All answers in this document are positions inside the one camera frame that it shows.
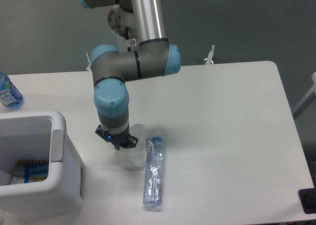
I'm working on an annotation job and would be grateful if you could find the blue yellow snack packet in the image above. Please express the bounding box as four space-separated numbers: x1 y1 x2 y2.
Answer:
14 160 49 183

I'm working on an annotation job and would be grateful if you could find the white plastic trash can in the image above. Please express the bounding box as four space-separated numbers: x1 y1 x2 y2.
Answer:
0 111 84 215

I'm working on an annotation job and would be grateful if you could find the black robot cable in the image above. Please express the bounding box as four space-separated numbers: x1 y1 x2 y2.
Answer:
124 27 133 52

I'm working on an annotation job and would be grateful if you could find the clear plastic bottle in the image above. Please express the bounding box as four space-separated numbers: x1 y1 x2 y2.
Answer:
143 134 165 207

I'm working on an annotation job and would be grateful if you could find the blue labelled drink bottle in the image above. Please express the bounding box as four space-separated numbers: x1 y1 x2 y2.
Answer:
0 72 24 110

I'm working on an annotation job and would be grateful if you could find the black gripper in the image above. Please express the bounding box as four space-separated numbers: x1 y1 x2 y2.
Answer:
95 124 138 150

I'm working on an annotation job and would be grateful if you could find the white metal base frame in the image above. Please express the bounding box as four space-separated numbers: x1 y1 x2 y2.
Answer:
86 44 216 71

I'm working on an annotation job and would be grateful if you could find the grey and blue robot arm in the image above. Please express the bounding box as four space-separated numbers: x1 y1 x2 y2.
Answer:
79 0 181 150

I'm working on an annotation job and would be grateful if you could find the black clamp at table edge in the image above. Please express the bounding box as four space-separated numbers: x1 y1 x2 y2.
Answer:
298 188 316 214

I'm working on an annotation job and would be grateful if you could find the white plastic wrapper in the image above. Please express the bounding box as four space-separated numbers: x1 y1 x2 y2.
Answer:
115 123 147 171

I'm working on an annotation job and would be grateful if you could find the white metal frame at right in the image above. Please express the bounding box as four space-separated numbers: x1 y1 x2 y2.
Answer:
292 72 316 120

